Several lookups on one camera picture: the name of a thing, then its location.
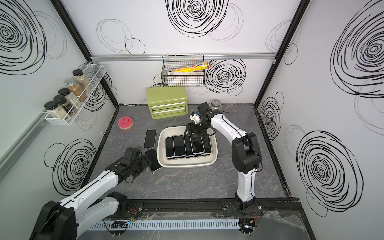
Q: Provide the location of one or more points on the spice jar white contents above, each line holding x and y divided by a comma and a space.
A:
71, 97

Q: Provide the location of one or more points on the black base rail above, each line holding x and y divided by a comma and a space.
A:
225, 207

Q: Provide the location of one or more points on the spice jar dark contents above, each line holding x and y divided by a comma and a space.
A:
65, 104

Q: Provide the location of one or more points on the white box in basket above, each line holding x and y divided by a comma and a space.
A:
188, 74

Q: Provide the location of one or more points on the rightmost black phone in box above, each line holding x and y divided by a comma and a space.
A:
207, 145

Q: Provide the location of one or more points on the phone in mint case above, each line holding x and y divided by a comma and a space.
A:
179, 146

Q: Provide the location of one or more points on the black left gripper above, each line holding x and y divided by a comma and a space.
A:
145, 160

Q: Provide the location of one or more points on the pink smiley sponge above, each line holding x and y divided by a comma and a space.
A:
125, 123

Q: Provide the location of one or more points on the white plastic storage box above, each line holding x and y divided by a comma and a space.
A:
198, 160

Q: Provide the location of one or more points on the spice jar black lid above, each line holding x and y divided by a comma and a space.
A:
82, 79
55, 110

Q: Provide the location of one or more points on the phone in purple case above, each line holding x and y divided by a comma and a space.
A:
188, 146

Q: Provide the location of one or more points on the phone in pink case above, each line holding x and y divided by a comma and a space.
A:
169, 148

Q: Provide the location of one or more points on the clear wall spice shelf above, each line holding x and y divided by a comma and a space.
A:
86, 116

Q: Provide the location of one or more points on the grey slotted cable duct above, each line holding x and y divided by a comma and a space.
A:
154, 225

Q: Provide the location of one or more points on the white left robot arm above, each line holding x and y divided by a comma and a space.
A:
72, 216

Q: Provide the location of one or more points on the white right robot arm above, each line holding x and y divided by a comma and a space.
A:
246, 153

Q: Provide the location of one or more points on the spice jar brown contents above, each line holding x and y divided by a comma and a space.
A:
76, 89

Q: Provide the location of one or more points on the spice jar black lid rear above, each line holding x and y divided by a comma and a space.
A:
82, 79

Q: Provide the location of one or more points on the spice jar black lid front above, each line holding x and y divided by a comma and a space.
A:
55, 110

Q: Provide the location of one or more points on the black wire wall basket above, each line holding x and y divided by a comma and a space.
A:
182, 79

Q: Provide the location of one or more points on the green metal drawer toolbox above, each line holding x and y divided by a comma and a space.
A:
166, 102

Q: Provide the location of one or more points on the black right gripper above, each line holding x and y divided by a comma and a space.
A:
194, 131

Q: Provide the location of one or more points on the glass jar with powder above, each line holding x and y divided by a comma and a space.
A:
215, 105

